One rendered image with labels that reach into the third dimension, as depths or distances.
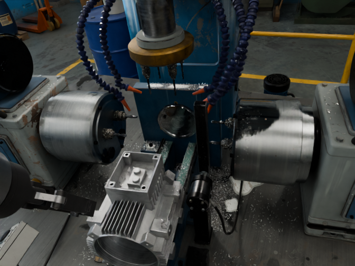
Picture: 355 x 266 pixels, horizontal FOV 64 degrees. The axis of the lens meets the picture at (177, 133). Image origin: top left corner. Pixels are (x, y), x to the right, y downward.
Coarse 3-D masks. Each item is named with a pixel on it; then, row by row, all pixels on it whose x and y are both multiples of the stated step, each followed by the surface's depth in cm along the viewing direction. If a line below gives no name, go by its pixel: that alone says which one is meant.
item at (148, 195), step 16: (128, 160) 71; (144, 160) 72; (160, 160) 69; (112, 176) 66; (128, 176) 69; (144, 176) 68; (160, 176) 69; (112, 192) 64; (128, 192) 62; (144, 192) 61
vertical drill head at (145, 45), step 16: (144, 0) 67; (160, 0) 67; (144, 16) 70; (160, 16) 69; (144, 32) 73; (160, 32) 71; (176, 32) 74; (128, 48) 76; (144, 48) 73; (160, 48) 72; (176, 48) 71; (192, 48) 75; (144, 64) 73; (160, 64) 72; (176, 64) 75
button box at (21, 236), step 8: (16, 224) 67; (24, 224) 66; (16, 232) 64; (24, 232) 65; (32, 232) 66; (8, 240) 62; (16, 240) 63; (24, 240) 64; (32, 240) 66; (0, 248) 61; (8, 248) 62; (16, 248) 63; (24, 248) 64; (0, 256) 60; (8, 256) 61; (16, 256) 62; (0, 264) 59; (8, 264) 60; (16, 264) 61
